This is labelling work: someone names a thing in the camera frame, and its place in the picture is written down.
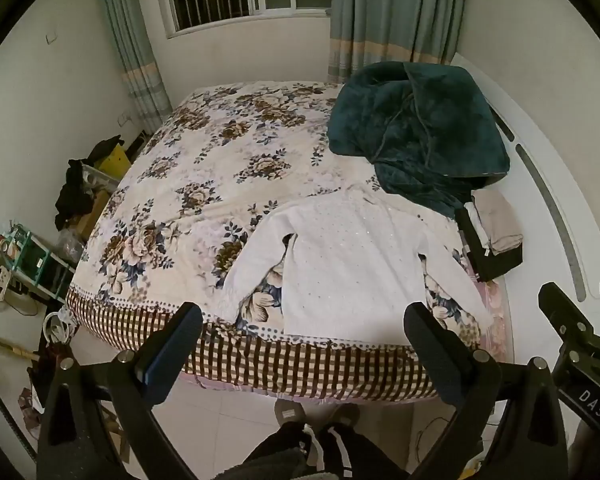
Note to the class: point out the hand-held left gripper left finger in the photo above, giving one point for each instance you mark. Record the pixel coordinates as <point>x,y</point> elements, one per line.
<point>169,355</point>

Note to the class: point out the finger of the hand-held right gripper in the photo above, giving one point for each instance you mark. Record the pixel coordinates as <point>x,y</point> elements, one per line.
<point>562,312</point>

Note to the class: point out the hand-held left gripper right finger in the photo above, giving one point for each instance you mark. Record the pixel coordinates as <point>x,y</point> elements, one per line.
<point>432,360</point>

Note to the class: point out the white knit sweater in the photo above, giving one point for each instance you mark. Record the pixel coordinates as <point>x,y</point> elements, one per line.
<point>350,260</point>

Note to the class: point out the black clothes pile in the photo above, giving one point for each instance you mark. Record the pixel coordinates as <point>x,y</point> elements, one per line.
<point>72,195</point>

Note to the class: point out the grey slipper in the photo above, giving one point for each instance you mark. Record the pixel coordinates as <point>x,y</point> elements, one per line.
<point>345,415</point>
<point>290,412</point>

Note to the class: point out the person's legs in black pants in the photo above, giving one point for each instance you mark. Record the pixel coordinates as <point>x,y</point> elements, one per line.
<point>330,455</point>

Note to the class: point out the clear plastic bag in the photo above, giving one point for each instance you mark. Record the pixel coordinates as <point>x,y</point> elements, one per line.
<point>70,247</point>

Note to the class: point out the white curved headboard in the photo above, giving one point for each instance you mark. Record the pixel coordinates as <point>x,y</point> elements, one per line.
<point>555,150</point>

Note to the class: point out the yellow broom stick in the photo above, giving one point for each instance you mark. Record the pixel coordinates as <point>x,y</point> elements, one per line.
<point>10,347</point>

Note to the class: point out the brown cardboard box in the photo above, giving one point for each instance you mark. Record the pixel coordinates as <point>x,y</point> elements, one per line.
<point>92,215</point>

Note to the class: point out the floral bedspread bed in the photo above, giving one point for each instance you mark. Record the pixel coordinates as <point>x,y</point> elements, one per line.
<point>190,195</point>

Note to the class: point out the green shelf rack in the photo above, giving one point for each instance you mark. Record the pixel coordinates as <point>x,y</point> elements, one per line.
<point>35,265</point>

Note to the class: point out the white floor fan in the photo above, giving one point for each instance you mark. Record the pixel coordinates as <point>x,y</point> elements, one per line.
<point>0,280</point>

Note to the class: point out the white plastic bin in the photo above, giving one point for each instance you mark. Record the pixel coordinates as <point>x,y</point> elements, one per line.
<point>100,179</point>

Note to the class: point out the yellow box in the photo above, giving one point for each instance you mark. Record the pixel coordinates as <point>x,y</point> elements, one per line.
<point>114,165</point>

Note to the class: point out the dark green plush blanket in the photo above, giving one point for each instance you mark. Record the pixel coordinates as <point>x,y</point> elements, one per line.
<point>420,135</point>

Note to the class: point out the narrow grey-green curtain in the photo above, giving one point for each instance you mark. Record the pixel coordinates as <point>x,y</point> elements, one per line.
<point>132,50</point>

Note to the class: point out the wide grey-green curtain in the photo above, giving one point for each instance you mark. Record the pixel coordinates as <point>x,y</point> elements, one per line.
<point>390,10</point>

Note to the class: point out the white wall socket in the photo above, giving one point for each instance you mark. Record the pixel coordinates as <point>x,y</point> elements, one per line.
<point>125,119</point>

